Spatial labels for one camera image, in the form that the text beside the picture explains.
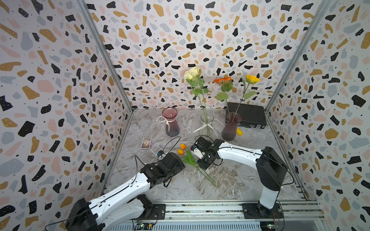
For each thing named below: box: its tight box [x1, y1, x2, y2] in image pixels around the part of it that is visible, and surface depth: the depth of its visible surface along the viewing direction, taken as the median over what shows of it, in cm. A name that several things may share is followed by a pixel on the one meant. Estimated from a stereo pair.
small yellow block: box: [236, 128, 244, 137], surface depth 109 cm
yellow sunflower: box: [232, 74, 261, 120], surface depth 87 cm
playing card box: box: [140, 137, 152, 149], surface depth 101 cm
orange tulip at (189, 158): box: [180, 143, 217, 187], surface depth 94 cm
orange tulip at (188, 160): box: [177, 149, 217, 187], surface depth 93 cm
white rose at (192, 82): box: [184, 70, 210, 137], surface depth 94 cm
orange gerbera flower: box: [211, 76, 234, 116], surface depth 86 cm
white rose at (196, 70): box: [189, 65, 209, 135], surface depth 92 cm
